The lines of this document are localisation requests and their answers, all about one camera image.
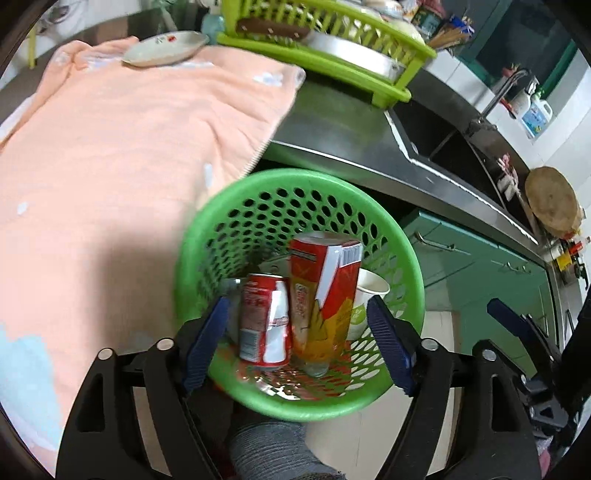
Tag metal faucet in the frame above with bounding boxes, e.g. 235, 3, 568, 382
464, 68, 539, 139

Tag bundle of chopsticks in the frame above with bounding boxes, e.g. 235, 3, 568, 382
427, 16, 476, 51

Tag green plastic basket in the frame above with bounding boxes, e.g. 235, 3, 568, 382
173, 168, 426, 422

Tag round wooden cutting board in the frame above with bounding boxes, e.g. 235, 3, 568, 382
524, 166, 583, 238

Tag peach towel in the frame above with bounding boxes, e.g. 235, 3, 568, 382
0, 36, 306, 467

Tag brown handle cleaver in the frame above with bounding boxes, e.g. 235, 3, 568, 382
235, 18, 312, 40

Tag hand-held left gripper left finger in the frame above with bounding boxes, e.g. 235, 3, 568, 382
55, 295, 230, 480

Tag green plastic dish rack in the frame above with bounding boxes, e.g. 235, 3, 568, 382
216, 0, 437, 109

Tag white blue detergent bottle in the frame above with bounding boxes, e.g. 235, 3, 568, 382
521, 85, 554, 139

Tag teal plastic bottle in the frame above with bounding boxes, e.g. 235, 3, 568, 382
201, 11, 227, 38

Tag white ceramic plate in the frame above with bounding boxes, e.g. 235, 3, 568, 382
122, 30, 209, 68

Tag light blue cloth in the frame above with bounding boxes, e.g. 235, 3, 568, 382
0, 323, 63, 448

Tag person's left hand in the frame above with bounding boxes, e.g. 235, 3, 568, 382
228, 420, 345, 480

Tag steel sink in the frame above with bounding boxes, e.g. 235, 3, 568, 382
390, 99, 522, 208

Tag white green paper cup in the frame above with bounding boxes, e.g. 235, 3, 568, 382
344, 268, 392, 342

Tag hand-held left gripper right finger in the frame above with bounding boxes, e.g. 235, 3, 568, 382
366, 294, 542, 480

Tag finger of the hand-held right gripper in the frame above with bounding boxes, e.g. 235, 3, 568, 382
488, 298, 550, 352
475, 339, 532, 393

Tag red cola can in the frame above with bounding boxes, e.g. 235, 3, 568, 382
238, 272, 291, 370

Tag red label tea bottle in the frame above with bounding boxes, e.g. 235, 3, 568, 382
288, 232, 364, 378

